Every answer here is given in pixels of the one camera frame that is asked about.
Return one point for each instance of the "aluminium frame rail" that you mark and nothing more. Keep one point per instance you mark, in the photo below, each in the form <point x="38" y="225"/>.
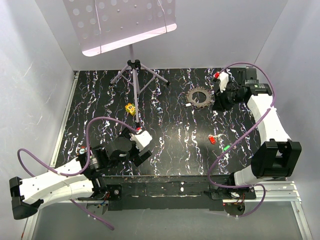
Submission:
<point x="276" y="191"/>

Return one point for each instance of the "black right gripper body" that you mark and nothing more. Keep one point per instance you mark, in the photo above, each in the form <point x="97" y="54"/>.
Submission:
<point x="228" y="98"/>

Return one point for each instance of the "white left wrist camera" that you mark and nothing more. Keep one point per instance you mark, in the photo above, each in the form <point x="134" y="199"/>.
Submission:
<point x="142" y="139"/>

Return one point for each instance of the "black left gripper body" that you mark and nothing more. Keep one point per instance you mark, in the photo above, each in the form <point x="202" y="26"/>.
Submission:
<point x="135" y="157"/>

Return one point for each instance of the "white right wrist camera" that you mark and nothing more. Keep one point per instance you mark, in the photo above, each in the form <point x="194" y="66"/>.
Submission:
<point x="222" y="79"/>

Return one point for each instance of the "yellow green toy block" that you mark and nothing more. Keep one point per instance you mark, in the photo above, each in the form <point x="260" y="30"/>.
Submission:
<point x="131" y="109"/>

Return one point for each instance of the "red round marker sticker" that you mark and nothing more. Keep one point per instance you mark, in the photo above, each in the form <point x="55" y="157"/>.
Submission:
<point x="82" y="150"/>

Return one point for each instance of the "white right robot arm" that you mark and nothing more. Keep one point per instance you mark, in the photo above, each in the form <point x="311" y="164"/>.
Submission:
<point x="278" y="154"/>

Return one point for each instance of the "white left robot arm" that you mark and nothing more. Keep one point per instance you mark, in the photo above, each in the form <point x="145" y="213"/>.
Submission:
<point x="81" y="178"/>

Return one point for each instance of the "green tagged key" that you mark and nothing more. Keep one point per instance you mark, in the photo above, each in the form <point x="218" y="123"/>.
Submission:
<point x="229" y="146"/>

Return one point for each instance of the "red tagged key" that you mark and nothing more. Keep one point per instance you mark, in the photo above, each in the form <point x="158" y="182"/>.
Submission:
<point x="212" y="139"/>

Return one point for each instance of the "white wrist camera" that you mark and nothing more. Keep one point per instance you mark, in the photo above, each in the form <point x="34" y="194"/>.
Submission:
<point x="222" y="79"/>
<point x="142" y="139"/>

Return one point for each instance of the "perforated music stand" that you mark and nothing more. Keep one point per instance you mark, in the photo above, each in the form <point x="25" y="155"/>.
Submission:
<point x="105" y="25"/>

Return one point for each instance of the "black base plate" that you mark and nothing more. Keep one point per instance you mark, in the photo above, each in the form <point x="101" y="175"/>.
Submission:
<point x="160" y="192"/>

